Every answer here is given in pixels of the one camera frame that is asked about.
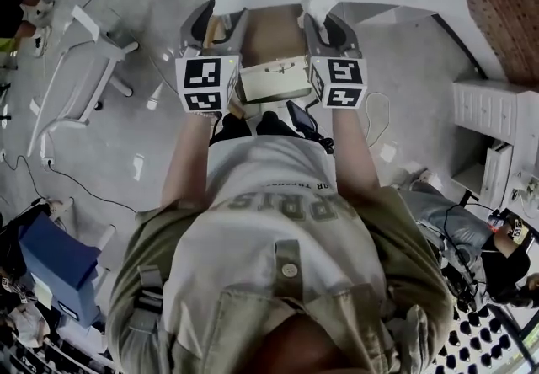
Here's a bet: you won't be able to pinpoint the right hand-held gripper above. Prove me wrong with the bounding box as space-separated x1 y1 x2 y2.
302 13 369 110

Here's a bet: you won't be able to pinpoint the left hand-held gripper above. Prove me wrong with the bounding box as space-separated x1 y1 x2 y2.
174 0 251 115

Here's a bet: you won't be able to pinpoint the white tissue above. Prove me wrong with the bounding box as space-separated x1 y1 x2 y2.
298 0 339 39

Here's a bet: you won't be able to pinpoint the wooden drawer with cream front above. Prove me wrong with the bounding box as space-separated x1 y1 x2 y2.
237 3 313 104

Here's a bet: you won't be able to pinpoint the person's left forearm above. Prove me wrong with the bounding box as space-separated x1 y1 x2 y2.
161 112 212 214

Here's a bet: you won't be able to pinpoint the person's right forearm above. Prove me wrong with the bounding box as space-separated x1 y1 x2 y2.
329 106 382 197

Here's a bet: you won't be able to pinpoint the light wooden chair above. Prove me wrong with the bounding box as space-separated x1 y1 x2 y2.
203 13 246 119

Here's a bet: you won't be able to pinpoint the black handheld device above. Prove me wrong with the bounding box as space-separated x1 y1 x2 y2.
286 99 322 134

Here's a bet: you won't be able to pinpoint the person's black trouser legs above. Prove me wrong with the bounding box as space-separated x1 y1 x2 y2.
207 110 302 150

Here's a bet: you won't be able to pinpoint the person's white printed t-shirt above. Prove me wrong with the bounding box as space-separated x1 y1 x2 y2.
162 136 389 365

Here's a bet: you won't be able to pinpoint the white cabinet with shelves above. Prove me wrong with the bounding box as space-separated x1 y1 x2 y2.
449 78 539 206

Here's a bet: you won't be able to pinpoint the person's olive overshirt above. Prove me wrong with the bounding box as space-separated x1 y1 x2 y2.
104 186 454 374

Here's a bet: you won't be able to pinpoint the blue box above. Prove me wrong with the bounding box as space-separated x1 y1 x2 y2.
18 211 104 330

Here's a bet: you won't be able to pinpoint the tray of black round pieces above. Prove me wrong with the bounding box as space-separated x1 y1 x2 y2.
436 303 520 374

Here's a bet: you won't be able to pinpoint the thin white cable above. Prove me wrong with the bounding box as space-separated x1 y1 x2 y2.
363 91 396 147

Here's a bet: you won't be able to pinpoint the white frame table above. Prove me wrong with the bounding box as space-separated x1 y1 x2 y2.
26 4 141 159

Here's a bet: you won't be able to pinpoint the black floor cable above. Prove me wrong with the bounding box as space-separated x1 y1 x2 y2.
0 152 141 214

